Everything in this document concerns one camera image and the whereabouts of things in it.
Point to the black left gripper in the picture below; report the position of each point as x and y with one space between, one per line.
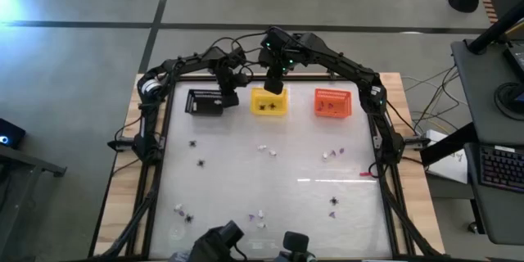
231 86

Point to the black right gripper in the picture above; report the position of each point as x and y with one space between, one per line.
275 73

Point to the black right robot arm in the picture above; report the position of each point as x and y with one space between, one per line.
348 63

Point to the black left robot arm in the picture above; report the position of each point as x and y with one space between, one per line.
192 59

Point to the yellow plastic basket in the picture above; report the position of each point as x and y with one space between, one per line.
256 110

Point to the black plastic basket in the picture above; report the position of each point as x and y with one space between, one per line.
200 104

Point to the orange plastic basket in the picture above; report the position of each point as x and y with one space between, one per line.
344 96

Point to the red tag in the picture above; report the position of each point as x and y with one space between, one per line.
365 174

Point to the black desk support bar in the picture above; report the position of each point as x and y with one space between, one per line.
450 145

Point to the white paper sheet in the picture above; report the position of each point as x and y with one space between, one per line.
450 168

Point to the grey side table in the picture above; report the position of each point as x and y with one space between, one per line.
41 166

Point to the dark grey desk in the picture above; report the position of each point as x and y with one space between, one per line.
483 90

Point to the black diagonal pole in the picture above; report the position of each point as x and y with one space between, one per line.
491 32

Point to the black box with blue light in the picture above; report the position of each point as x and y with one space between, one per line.
9 135

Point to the black monitor stand base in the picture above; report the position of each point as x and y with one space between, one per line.
509 98

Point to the black laptop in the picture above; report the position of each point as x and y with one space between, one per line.
516 59

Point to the black keyboard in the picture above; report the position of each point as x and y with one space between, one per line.
501 168

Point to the desk caster wheel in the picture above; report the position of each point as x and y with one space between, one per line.
472 227

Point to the black aluminium table frame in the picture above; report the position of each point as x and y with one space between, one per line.
307 77

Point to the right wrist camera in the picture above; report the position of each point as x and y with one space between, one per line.
274 40

